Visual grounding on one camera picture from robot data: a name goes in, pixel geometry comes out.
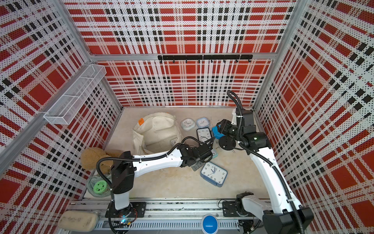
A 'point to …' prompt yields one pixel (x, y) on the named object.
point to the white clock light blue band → (188, 124)
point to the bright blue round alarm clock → (216, 134)
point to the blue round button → (210, 224)
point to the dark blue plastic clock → (214, 174)
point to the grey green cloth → (91, 182)
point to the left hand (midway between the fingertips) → (196, 158)
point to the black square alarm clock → (204, 134)
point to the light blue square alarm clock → (202, 122)
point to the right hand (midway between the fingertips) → (222, 126)
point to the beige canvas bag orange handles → (154, 132)
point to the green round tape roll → (100, 186)
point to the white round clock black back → (227, 143)
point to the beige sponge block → (78, 221)
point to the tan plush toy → (90, 156)
